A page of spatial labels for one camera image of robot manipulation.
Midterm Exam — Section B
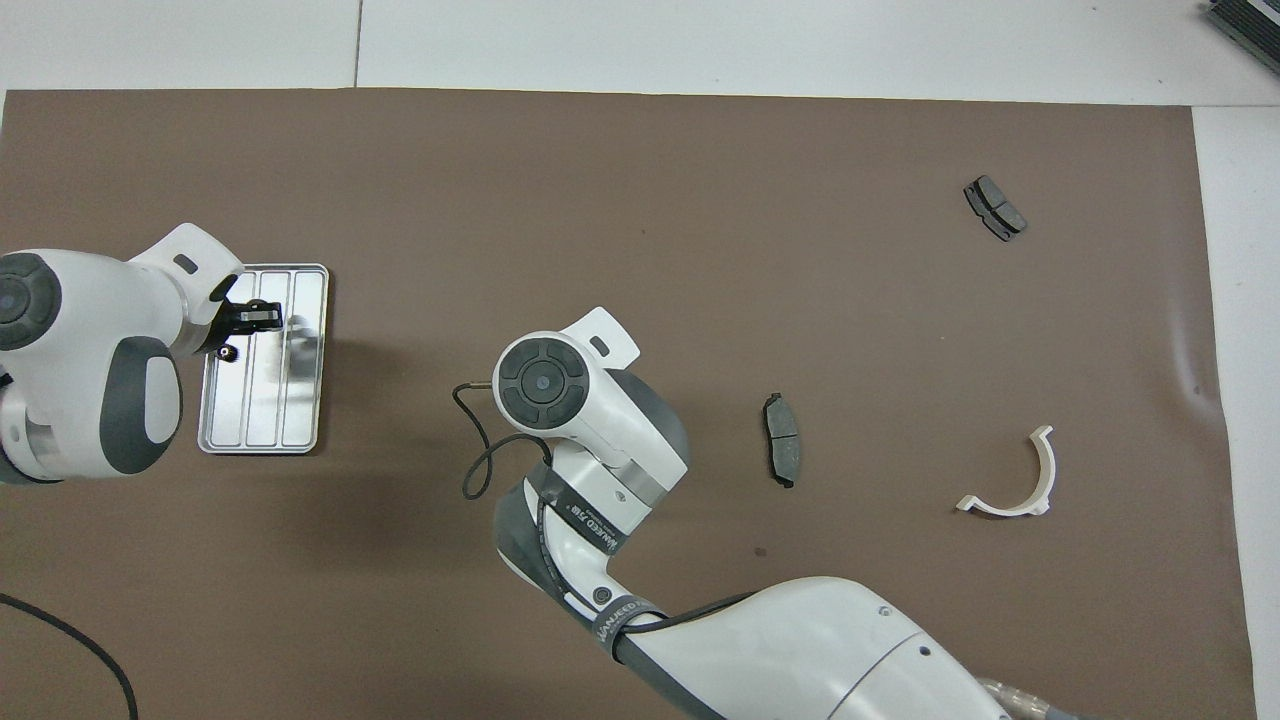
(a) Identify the silver metal tray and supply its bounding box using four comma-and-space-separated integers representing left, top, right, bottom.
197, 263, 330, 457

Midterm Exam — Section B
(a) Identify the brown table mat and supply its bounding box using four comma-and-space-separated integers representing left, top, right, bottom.
0, 88, 1259, 720

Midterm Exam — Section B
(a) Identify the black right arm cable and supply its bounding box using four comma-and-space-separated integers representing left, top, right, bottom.
452, 378, 761, 641

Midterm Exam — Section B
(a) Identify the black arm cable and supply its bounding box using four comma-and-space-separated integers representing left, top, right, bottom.
452, 378, 761, 641
0, 592, 139, 720

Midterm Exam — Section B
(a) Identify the short dark grey brake pad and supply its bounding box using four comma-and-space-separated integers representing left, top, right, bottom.
963, 175, 1028, 243

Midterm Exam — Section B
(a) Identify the long dark grey brake pad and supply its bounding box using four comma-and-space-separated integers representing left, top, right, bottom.
762, 391, 804, 490

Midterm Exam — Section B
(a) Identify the white curved plastic bracket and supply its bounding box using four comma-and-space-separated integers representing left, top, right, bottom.
956, 425, 1057, 519

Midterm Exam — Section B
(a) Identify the black ridged device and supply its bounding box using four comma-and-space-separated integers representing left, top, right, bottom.
1200, 0, 1280, 76

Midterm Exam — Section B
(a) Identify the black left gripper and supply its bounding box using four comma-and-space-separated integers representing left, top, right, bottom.
204, 297, 284, 354

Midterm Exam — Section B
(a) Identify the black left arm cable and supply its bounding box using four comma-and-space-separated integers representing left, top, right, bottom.
0, 592, 139, 720

